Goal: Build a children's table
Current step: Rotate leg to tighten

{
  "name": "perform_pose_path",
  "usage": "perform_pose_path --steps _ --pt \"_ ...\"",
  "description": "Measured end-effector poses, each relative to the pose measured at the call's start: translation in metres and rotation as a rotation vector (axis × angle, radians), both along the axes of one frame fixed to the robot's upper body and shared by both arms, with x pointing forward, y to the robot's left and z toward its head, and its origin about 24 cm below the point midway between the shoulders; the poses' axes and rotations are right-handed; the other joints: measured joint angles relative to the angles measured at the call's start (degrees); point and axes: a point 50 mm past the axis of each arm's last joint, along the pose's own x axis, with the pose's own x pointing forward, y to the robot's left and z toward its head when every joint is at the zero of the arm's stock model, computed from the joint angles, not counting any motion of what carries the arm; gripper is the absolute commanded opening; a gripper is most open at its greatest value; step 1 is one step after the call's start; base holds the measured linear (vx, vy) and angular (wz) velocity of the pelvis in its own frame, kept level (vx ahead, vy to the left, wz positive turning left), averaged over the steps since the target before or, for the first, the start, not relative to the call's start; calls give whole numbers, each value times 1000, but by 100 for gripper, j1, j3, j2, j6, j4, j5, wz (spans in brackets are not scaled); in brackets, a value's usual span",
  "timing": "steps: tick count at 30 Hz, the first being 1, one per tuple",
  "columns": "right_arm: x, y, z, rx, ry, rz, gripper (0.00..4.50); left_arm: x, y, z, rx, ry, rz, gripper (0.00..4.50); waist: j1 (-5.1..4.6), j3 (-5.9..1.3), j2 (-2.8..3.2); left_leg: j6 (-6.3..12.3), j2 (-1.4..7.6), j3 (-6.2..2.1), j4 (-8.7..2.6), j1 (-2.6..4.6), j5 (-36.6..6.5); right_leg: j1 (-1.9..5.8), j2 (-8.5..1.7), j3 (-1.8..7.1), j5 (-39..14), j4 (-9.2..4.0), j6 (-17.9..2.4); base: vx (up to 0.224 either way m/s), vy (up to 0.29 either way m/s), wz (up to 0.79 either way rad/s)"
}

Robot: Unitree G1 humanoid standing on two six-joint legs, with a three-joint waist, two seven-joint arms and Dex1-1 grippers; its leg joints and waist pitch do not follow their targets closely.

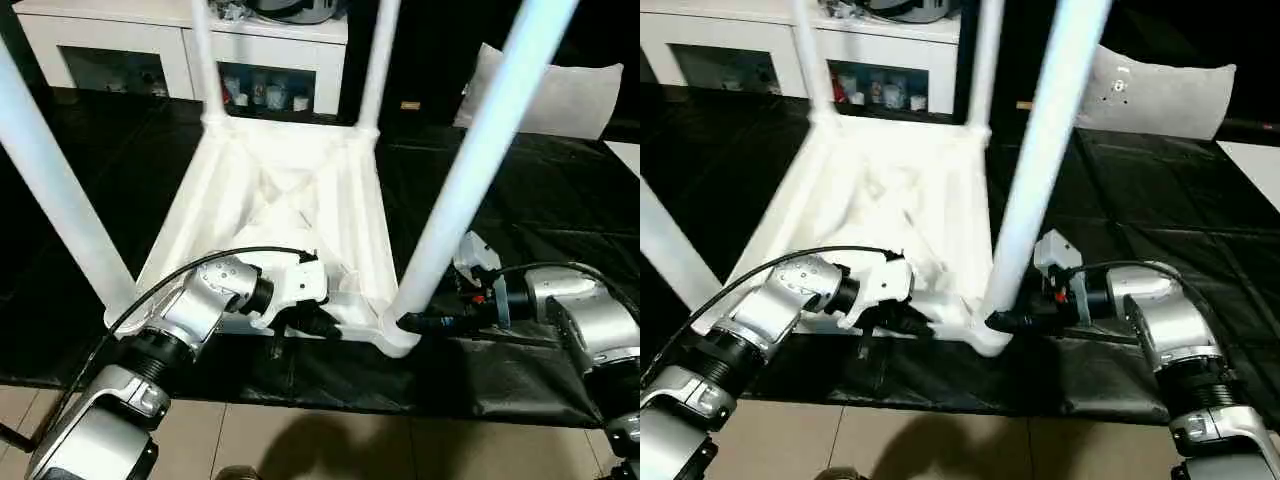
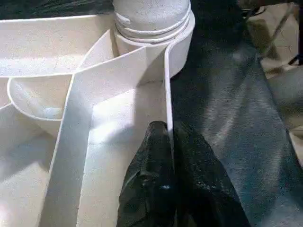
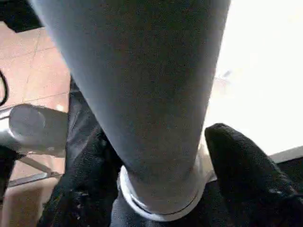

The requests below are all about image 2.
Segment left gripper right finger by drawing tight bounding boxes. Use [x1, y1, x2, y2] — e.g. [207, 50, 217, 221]
[170, 122, 251, 227]

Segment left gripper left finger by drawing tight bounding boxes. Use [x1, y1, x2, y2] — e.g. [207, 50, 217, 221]
[117, 120, 176, 227]

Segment white plastic table top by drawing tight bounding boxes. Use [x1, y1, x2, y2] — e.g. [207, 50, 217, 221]
[0, 14, 196, 227]

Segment white plastic table leg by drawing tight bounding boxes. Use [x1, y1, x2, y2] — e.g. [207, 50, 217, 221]
[112, 0, 192, 44]

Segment loose floor cables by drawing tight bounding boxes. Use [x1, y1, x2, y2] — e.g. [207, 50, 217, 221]
[241, 4, 268, 18]

